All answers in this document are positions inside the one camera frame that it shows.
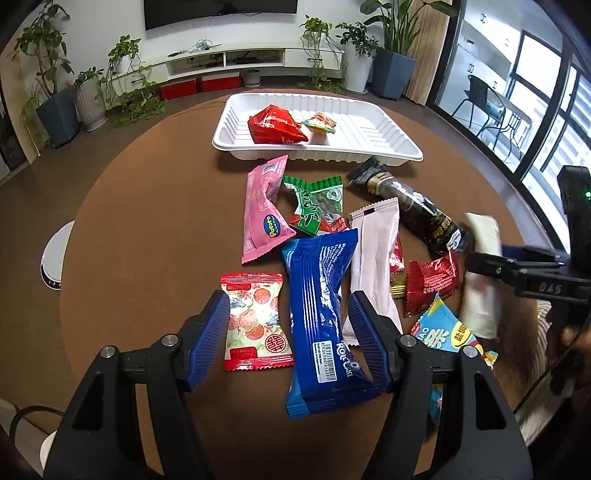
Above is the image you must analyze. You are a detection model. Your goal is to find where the gold red snack packet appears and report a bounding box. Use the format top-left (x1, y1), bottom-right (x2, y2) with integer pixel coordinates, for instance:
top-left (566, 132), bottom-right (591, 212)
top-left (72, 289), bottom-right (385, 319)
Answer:
top-left (389, 231), bottom-right (408, 296)

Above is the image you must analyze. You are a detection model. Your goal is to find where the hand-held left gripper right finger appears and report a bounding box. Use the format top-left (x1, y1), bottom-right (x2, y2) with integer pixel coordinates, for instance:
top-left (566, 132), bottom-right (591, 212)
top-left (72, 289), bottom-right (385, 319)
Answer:
top-left (347, 291), bottom-right (534, 480)

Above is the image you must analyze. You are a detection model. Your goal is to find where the plant in smooth white pot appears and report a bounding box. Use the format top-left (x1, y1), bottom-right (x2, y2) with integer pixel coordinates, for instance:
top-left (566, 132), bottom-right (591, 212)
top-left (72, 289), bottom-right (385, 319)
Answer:
top-left (341, 22), bottom-right (378, 96)

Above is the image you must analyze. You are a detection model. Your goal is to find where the round white stool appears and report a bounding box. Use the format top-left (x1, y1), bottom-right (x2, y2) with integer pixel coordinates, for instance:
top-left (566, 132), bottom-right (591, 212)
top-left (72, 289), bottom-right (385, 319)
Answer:
top-left (40, 220), bottom-right (76, 292)

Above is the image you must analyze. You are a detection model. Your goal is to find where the red storage box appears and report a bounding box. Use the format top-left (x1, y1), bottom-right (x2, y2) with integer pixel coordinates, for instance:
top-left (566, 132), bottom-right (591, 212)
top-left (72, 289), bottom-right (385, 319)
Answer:
top-left (200, 74), bottom-right (242, 92)
top-left (159, 78), bottom-right (199, 100)

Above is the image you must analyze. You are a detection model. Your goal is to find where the long white snack packet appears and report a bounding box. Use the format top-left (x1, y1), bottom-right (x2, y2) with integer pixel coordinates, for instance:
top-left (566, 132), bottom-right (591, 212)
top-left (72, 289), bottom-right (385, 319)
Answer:
top-left (341, 197), bottom-right (403, 347)

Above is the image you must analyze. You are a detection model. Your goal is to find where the small orange green candy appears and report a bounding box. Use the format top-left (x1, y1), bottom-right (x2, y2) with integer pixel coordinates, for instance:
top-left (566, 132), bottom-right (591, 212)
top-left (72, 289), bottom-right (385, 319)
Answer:
top-left (301, 112), bottom-right (337, 135)

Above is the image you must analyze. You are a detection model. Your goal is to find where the trailing plant on cabinet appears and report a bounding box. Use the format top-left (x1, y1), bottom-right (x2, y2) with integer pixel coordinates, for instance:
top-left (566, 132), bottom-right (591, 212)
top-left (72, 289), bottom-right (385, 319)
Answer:
top-left (298, 15), bottom-right (346, 94)

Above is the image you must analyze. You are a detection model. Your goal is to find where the wall television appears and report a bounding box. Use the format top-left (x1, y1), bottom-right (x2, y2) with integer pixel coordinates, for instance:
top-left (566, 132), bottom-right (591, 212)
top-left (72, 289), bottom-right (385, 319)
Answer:
top-left (144, 0), bottom-right (298, 31)

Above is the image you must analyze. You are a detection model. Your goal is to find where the plain white snack packet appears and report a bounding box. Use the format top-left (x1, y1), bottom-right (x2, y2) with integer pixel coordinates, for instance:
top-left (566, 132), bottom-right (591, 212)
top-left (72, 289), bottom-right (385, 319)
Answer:
top-left (459, 213), bottom-right (503, 340)

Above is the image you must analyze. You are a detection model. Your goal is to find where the green snack packet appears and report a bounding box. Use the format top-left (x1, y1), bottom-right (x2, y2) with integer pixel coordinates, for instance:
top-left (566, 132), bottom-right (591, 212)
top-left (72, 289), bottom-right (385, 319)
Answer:
top-left (282, 175), bottom-right (348, 236)

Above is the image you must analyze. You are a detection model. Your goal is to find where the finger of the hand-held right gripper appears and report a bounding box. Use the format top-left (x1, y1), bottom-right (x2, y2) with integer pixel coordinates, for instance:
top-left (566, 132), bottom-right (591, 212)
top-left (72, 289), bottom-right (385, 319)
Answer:
top-left (464, 252), bottom-right (533, 289)
top-left (502, 245), bottom-right (570, 267)

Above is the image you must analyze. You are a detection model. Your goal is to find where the white plastic tray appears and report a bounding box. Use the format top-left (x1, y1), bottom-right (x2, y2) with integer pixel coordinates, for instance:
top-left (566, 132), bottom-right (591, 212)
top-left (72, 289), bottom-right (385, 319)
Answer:
top-left (212, 92), bottom-right (424, 163)

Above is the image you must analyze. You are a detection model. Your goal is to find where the black chair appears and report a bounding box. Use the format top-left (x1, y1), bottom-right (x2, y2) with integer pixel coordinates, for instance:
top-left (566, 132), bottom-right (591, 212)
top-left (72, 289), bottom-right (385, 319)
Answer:
top-left (451, 74), bottom-right (505, 136)

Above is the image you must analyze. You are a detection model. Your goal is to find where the plant in ribbed white pot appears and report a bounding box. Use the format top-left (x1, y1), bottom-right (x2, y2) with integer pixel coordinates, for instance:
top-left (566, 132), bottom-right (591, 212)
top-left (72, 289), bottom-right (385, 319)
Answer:
top-left (73, 67), bottom-right (109, 133)

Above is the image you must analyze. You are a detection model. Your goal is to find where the broad-leaf plant in blue pot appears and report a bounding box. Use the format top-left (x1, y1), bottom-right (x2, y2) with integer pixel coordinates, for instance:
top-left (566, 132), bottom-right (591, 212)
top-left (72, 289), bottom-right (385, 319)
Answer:
top-left (360, 0), bottom-right (459, 101)

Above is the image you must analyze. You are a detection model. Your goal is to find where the red floral candy packet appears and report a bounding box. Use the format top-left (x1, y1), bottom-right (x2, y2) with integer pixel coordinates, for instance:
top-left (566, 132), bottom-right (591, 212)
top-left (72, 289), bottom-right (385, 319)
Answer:
top-left (220, 272), bottom-right (295, 372)

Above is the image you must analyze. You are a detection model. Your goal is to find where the tall plant in blue pot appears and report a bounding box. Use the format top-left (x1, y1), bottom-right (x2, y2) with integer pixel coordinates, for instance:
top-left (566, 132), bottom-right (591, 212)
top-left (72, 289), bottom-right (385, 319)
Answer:
top-left (10, 0), bottom-right (81, 149)

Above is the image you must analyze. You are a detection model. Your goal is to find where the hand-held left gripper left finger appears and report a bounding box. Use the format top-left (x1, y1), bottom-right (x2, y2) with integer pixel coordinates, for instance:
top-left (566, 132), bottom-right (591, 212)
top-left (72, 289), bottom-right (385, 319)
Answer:
top-left (44, 290), bottom-right (230, 480)

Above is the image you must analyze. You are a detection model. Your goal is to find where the black frame side table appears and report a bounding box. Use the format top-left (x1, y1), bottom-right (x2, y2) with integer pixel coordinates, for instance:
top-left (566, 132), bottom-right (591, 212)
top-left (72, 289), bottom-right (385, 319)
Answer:
top-left (488, 98), bottom-right (533, 161)

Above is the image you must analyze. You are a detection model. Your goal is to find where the white television cabinet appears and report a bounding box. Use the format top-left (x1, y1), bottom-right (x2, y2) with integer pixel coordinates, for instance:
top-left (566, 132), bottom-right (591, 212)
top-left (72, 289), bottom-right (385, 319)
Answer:
top-left (154, 43), bottom-right (348, 89)

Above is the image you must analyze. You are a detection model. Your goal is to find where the light blue snack packet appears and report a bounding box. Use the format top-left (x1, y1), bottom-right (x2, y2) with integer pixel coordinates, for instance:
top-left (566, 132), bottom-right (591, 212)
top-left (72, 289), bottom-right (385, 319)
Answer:
top-left (410, 294), bottom-right (500, 430)

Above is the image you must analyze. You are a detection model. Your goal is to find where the blue cake packet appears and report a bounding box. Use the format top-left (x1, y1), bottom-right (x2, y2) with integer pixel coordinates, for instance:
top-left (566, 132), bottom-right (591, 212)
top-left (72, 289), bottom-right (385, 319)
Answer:
top-left (280, 228), bottom-right (383, 420)

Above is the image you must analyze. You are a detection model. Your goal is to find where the black snack packet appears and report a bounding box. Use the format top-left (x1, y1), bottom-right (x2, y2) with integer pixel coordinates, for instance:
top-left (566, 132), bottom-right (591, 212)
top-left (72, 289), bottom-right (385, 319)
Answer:
top-left (346, 156), bottom-right (470, 257)

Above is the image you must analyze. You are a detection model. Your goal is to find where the shiny red snack packet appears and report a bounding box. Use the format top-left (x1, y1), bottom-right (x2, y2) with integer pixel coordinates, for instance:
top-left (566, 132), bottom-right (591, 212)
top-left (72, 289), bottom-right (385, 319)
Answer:
top-left (248, 104), bottom-right (309, 145)

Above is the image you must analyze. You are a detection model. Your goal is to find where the pink snack packet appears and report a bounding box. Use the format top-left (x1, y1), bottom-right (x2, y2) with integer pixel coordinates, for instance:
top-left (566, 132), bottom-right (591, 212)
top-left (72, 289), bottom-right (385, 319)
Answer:
top-left (242, 155), bottom-right (297, 265)

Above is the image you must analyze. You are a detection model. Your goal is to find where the white device with cable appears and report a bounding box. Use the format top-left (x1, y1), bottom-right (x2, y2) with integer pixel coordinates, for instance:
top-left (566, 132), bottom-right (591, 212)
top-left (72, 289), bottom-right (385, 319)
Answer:
top-left (8, 405), bottom-right (66, 480)

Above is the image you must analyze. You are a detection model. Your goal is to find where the crinkled red snack packet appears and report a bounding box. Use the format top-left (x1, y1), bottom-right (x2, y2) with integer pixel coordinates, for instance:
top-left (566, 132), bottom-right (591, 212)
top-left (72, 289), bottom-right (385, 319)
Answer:
top-left (403, 249), bottom-right (461, 319)

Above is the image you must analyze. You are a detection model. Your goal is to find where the beige curtain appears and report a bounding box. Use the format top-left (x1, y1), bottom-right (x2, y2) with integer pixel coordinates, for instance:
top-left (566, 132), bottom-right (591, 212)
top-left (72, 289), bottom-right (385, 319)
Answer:
top-left (405, 0), bottom-right (457, 105)

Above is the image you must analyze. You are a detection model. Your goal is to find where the person's right hand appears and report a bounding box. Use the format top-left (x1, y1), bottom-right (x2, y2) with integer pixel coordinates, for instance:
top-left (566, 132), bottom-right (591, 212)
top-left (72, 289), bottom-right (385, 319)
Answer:
top-left (545, 302), bottom-right (591, 374)

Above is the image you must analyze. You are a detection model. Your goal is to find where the large window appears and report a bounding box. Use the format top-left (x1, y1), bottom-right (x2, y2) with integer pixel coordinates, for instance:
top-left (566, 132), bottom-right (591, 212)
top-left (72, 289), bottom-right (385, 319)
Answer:
top-left (438, 0), bottom-right (591, 222)

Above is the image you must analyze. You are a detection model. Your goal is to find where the trailing green plant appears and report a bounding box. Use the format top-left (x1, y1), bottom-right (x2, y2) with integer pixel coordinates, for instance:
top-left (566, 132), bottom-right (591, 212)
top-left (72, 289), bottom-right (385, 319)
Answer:
top-left (105, 34), bottom-right (166, 128)

